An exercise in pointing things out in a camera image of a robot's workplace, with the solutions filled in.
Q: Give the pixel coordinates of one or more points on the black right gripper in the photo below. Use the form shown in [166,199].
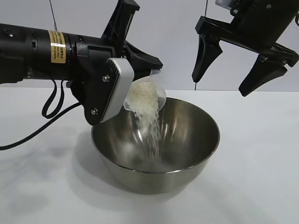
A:
[257,21]

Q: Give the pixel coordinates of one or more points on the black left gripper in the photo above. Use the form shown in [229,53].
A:
[116,28]

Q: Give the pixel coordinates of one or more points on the white rice grains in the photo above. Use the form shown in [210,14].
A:
[142,93]

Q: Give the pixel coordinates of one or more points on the clear plastic measuring cup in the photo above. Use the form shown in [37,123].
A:
[160,93]

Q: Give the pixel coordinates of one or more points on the stainless steel mixing bowl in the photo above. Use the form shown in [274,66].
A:
[187,149]

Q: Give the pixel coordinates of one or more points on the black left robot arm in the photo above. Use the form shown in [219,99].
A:
[28,53]

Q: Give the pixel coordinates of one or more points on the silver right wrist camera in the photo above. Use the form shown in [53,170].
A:
[223,2]

